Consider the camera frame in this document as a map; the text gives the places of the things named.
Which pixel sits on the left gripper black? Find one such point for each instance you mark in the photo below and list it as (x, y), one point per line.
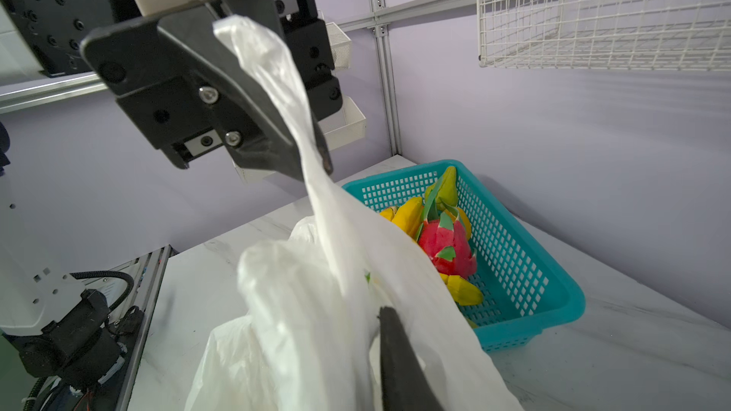
(249, 76)

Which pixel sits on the teal plastic basket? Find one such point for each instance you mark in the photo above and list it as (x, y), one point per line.
(526, 291)

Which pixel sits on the pink fake dragon fruit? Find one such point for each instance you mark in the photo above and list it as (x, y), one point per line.
(445, 242)

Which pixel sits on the yellow fake banana bunch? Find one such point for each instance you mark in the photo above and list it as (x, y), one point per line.
(409, 217)

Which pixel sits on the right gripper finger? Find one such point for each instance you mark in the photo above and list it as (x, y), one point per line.
(403, 383)

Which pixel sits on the white wire wall basket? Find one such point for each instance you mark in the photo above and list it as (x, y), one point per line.
(676, 35)

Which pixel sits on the upper white mesh shelf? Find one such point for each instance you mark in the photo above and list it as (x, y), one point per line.
(340, 44)

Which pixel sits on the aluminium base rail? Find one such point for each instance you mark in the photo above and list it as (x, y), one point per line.
(120, 331)

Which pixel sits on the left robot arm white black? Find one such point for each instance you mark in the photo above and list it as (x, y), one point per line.
(34, 292)

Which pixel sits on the white lemon print plastic bag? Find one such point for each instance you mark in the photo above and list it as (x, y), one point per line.
(313, 336)

